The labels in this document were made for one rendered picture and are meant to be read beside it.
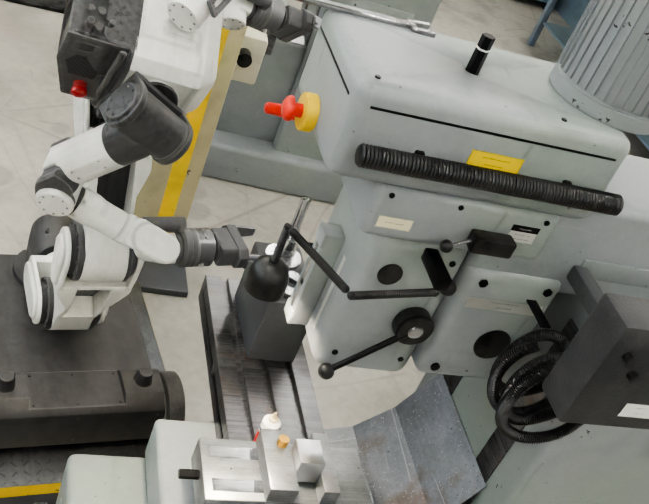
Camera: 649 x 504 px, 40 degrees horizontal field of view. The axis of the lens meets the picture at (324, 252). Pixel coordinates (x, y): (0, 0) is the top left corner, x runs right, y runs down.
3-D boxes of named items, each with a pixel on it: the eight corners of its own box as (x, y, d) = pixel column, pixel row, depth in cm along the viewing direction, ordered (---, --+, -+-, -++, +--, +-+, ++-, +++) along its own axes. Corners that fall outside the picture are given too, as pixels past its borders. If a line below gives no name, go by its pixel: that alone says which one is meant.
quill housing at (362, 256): (309, 370, 160) (374, 232, 142) (290, 293, 176) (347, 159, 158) (405, 380, 167) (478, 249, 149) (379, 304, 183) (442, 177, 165)
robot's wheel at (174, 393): (141, 403, 262) (157, 356, 251) (158, 402, 264) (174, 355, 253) (156, 459, 248) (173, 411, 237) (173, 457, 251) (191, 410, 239)
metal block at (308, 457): (291, 481, 179) (301, 462, 176) (286, 457, 184) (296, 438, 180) (315, 482, 181) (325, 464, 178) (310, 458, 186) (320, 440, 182)
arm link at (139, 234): (172, 269, 193) (119, 239, 187) (156, 267, 201) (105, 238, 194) (186, 243, 195) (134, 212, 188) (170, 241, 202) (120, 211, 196)
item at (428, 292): (347, 302, 136) (351, 295, 135) (344, 296, 136) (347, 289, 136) (439, 298, 144) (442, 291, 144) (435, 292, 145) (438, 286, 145)
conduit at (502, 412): (478, 445, 155) (534, 362, 143) (451, 376, 167) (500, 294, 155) (567, 451, 161) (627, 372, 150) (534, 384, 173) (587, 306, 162)
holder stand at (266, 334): (246, 358, 214) (270, 297, 203) (233, 296, 230) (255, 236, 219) (293, 362, 218) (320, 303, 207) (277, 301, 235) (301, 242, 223)
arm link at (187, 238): (199, 268, 198) (150, 269, 192) (180, 265, 207) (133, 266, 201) (199, 216, 197) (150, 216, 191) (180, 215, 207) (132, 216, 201)
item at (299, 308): (286, 323, 164) (324, 234, 152) (283, 308, 167) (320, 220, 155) (307, 326, 165) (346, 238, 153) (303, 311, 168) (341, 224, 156)
